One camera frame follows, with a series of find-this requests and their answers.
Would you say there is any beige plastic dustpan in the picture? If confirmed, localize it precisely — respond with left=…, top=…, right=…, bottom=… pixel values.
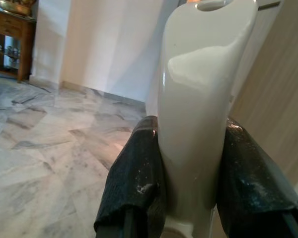
left=157, top=0, right=260, bottom=238

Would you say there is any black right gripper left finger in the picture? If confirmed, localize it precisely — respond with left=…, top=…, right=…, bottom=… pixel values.
left=93, top=115, right=167, bottom=238

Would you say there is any brass bowl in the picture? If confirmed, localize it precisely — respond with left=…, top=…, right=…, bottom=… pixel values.
left=0, top=0, right=37, bottom=17

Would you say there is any brown wooden side table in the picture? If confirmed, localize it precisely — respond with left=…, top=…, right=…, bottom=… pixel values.
left=0, top=7, right=37, bottom=83

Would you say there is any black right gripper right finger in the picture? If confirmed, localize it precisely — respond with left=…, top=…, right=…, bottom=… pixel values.
left=215, top=118, right=298, bottom=238

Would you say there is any small silver ornament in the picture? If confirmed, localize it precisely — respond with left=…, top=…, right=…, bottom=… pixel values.
left=4, top=44, right=21, bottom=61

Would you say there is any light wooden door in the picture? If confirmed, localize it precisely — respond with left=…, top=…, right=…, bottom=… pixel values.
left=228, top=0, right=298, bottom=185

